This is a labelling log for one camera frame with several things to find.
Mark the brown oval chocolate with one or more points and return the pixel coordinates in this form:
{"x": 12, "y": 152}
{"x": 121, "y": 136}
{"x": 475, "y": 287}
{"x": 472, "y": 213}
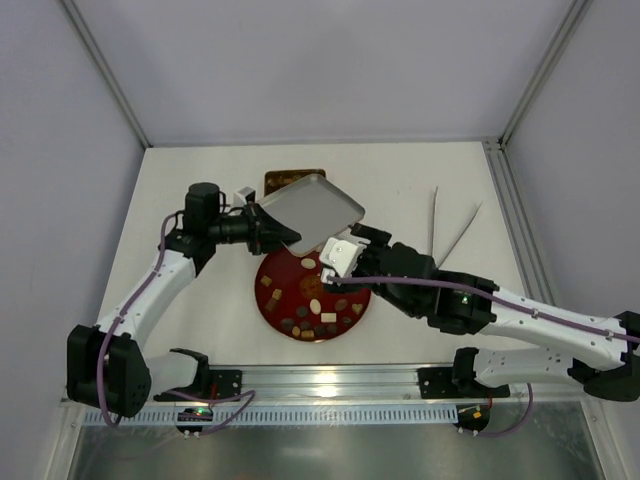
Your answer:
{"x": 341, "y": 303}

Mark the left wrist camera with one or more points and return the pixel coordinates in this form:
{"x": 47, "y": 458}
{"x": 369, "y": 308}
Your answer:
{"x": 244, "y": 196}

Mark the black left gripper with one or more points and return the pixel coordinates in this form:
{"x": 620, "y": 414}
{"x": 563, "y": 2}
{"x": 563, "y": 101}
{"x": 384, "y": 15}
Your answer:
{"x": 254, "y": 228}

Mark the gold chocolate tin box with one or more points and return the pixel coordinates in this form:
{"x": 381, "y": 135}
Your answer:
{"x": 275, "y": 180}

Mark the brown square chocolate left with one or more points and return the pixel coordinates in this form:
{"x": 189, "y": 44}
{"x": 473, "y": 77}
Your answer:
{"x": 267, "y": 281}

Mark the white slotted cable duct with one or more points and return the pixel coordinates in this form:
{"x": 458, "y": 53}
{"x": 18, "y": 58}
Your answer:
{"x": 263, "y": 414}

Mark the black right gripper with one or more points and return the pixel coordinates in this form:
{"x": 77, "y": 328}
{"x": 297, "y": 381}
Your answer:
{"x": 367, "y": 251}

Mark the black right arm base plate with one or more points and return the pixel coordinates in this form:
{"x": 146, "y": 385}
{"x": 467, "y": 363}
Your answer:
{"x": 448, "y": 383}

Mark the tan block chocolate left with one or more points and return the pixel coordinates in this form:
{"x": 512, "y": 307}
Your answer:
{"x": 271, "y": 304}

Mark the silver metal tweezers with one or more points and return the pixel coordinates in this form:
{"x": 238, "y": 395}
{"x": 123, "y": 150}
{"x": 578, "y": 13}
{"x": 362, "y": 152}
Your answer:
{"x": 433, "y": 229}

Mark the white oval chocolate centre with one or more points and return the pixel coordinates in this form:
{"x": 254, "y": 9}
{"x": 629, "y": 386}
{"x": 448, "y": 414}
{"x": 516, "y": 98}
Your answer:
{"x": 315, "y": 306}

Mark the white oval chocolate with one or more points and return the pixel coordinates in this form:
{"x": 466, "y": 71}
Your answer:
{"x": 308, "y": 263}
{"x": 315, "y": 306}

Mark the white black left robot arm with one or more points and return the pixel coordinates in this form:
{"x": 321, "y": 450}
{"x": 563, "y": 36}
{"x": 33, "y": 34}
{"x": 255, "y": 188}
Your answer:
{"x": 106, "y": 368}

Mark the round red tray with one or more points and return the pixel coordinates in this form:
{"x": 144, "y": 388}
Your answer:
{"x": 299, "y": 286}

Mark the dark round chocolate bottom left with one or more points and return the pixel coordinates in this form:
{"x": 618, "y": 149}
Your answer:
{"x": 287, "y": 324}

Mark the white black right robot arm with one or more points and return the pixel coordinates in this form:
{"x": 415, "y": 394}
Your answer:
{"x": 600, "y": 354}

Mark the white bar chocolate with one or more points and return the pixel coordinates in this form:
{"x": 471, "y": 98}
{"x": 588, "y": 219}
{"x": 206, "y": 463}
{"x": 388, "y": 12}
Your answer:
{"x": 328, "y": 318}

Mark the aluminium mounting rail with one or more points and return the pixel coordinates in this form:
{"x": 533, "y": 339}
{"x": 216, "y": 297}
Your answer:
{"x": 350, "y": 380}

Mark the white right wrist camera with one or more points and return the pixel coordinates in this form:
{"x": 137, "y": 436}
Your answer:
{"x": 339, "y": 259}

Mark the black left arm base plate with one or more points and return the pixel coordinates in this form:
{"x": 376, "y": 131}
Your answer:
{"x": 210, "y": 384}

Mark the silver tin lid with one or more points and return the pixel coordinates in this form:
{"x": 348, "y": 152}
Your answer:
{"x": 313, "y": 207}

